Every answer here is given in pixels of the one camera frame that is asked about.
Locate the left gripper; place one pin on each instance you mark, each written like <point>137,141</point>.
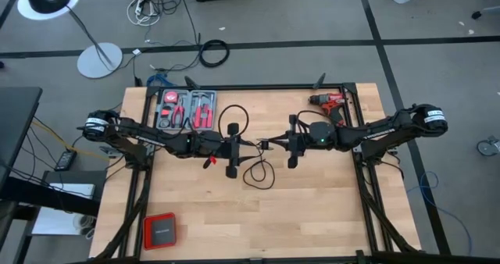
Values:
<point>232,150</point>

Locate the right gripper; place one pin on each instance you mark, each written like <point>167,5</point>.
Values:
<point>298,143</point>

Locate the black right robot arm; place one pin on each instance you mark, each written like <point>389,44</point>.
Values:
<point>375,133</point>

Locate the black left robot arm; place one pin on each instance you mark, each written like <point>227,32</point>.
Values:
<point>156,137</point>

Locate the grey tool kit case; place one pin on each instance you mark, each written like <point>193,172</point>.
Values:
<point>186,111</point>

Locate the grey metal mounting plate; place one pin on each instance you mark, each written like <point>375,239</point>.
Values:
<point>357,149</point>

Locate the red tape measure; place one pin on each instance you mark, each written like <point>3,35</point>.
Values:
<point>170,97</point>

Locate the red-rimmed black box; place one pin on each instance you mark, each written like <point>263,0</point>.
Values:
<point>160,232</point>

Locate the floor lamp with grey base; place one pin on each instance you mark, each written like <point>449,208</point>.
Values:
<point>99,61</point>

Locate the black power adapter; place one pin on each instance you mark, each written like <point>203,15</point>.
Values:
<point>65,160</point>

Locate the grey caster wheel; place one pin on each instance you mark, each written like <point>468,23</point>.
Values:
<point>486,147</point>

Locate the white box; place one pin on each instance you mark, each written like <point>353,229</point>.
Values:
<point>51,223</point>

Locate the black stand beam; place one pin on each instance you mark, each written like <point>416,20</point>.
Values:
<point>39,195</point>

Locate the black desk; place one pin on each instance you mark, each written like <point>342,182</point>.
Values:
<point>15,115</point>

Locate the office chair base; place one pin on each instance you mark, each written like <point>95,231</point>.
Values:
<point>476,15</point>

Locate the black aluminium frame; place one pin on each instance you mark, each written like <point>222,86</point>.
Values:
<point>254,87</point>

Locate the black pointed frame clamp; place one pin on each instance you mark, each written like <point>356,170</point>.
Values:
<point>191,83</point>
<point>319,81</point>

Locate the grey metal bracket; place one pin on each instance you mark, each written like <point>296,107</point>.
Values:
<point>110,151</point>

